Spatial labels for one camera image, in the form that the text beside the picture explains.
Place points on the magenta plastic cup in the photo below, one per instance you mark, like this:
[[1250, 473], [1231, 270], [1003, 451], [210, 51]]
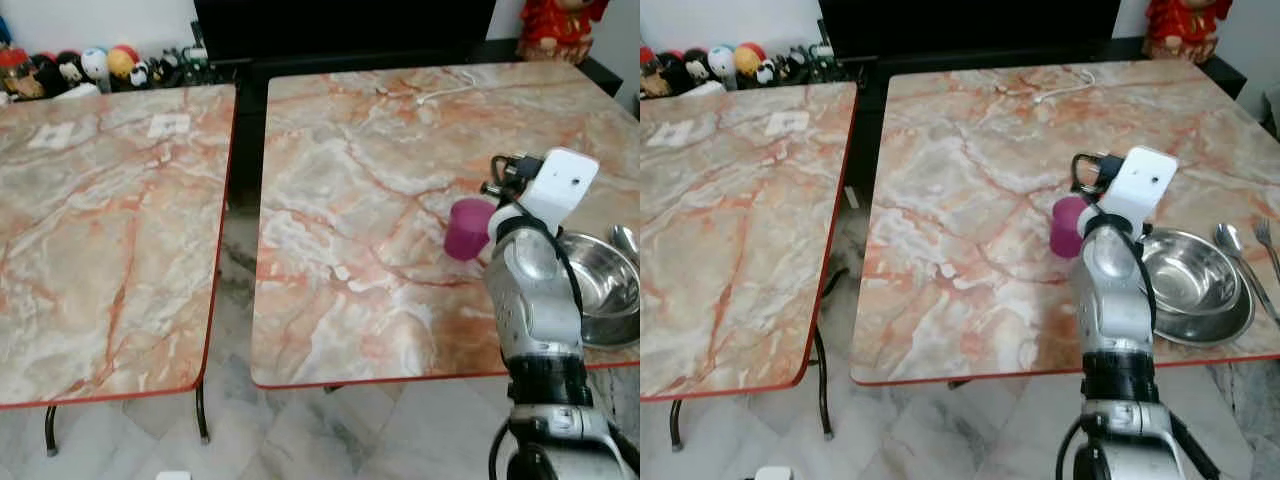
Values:
[[1066, 228], [465, 232]]

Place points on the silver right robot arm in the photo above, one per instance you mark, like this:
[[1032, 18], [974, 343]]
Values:
[[1115, 300], [535, 300]]

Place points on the stainless steel spoon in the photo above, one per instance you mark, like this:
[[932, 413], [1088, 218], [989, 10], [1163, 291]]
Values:
[[625, 238], [1228, 240]]

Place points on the stainless steel bowl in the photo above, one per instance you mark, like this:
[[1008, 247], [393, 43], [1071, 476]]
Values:
[[605, 280], [1195, 275]]

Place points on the red figurine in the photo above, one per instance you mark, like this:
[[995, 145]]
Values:
[[558, 28], [1185, 28]]

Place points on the red hat toy figure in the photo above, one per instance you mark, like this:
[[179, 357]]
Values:
[[650, 72], [14, 72]]

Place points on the stainless steel fork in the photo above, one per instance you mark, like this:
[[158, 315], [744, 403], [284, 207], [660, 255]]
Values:
[[1266, 238]]

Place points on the black television screen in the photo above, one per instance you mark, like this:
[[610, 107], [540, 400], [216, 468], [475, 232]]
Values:
[[970, 22]]

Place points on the black round toy figure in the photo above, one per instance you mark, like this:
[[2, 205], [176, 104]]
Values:
[[678, 72], [46, 74]]

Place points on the marble folding table with labels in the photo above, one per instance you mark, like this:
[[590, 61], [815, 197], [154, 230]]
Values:
[[100, 250], [730, 250]]

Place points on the white blue toy figure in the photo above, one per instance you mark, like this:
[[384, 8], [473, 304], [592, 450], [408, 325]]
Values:
[[722, 59], [95, 63]]

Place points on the orange red toy figure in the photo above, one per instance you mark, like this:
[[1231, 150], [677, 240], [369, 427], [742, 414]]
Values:
[[122, 60], [748, 58]]

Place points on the black white toy figure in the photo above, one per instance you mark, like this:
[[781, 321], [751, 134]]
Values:
[[768, 72], [143, 74]]

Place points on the white paper label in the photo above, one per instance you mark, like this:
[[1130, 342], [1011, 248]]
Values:
[[168, 125], [787, 122], [52, 136]]

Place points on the small white object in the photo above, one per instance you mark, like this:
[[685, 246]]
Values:
[[773, 474]]

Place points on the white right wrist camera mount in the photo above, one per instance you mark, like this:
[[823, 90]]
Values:
[[1140, 185], [560, 185]]

